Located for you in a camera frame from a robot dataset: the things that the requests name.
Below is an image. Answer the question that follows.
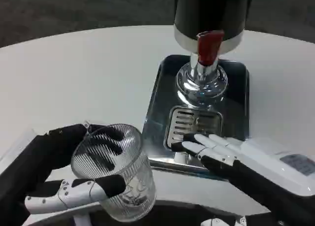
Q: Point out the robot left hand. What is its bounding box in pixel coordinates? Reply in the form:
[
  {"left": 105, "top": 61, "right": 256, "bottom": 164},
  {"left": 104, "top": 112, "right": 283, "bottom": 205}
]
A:
[{"left": 0, "top": 122, "right": 127, "bottom": 226}]

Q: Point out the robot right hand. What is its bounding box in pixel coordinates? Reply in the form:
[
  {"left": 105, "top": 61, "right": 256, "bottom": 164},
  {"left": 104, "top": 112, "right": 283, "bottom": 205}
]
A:
[{"left": 170, "top": 133, "right": 315, "bottom": 226}]

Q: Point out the clear ribbed glass cup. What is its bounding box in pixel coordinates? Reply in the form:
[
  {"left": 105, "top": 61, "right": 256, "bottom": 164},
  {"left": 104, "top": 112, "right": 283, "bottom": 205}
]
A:
[{"left": 70, "top": 123, "right": 157, "bottom": 223}]

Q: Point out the slotted steel drip grid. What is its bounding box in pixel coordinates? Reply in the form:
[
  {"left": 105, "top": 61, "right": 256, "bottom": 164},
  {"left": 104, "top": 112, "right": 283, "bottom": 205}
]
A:
[{"left": 163, "top": 105, "right": 223, "bottom": 153}]

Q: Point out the steel drip tray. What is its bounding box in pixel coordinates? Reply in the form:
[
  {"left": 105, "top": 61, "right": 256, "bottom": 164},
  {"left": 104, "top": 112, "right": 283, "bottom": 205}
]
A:
[{"left": 141, "top": 54, "right": 251, "bottom": 180}]

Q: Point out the red tap lever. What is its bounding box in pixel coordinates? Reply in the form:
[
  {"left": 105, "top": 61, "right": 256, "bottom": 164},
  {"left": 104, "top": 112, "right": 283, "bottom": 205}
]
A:
[{"left": 196, "top": 30, "right": 225, "bottom": 66}]

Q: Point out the black drink dispenser chrome stand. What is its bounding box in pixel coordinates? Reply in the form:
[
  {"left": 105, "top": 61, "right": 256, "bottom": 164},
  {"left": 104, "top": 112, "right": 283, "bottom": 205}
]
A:
[{"left": 173, "top": 0, "right": 254, "bottom": 106}]

